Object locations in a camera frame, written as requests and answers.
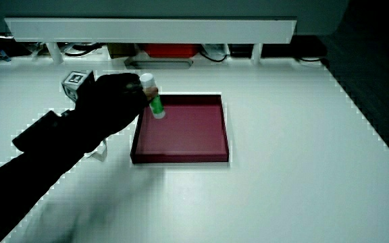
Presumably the person's right hand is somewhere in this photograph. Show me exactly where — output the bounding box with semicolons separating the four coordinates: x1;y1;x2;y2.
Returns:
61;70;159;150

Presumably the green white glue stick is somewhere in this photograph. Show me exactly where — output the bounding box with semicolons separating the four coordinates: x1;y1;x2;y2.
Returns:
139;72;167;119

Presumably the maroon square tray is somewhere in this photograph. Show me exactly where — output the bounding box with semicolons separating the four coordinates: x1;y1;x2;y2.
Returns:
130;94;230;165

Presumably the person's right forearm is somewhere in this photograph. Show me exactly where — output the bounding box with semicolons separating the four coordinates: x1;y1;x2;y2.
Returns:
0;109;96;243

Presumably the brown cardboard box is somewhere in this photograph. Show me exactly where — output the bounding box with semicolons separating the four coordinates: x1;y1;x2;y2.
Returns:
107;43;136;59

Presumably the grey metal plate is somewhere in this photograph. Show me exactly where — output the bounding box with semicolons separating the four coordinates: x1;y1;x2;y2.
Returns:
124;57;194;70

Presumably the red box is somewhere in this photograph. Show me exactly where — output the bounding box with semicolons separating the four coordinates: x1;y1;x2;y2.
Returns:
143;43;201;59

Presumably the white desk shelf riser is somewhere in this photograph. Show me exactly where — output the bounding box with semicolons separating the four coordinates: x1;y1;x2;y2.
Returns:
4;17;298;65

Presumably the white plastic bag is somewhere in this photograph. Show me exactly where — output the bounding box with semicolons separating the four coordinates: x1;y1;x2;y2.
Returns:
201;43;230;58

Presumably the white strap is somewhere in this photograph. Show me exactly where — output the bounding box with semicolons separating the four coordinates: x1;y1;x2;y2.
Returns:
85;138;109;163

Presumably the black cable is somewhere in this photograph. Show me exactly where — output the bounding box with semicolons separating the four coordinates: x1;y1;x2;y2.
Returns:
63;43;103;57
295;55;329;65
199;50;228;63

